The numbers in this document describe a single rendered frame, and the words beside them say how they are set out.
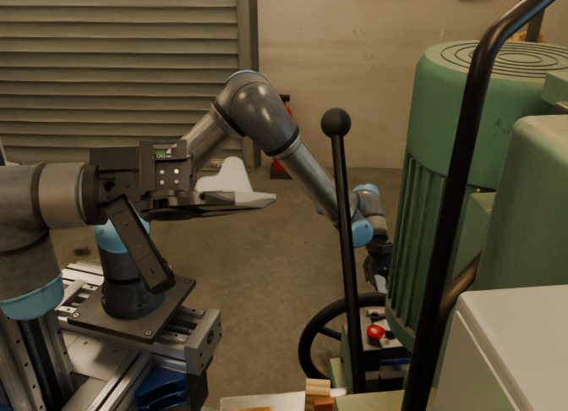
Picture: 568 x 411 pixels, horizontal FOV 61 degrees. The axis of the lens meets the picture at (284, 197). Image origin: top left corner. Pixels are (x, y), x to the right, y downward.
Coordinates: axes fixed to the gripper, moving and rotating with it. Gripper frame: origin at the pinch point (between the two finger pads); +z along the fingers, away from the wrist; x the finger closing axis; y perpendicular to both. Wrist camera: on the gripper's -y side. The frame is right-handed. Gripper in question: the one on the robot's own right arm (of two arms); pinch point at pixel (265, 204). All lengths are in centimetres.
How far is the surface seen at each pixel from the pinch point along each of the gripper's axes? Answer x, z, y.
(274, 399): 31.9, 1.2, -28.2
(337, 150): -5.2, 8.1, 4.7
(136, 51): 257, -69, 158
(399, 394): -18.7, 8.2, -18.4
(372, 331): 25.1, 17.6, -17.7
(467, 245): -18.1, 15.3, -7.6
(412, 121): -14.1, 13.5, 4.6
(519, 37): 174, 151, 116
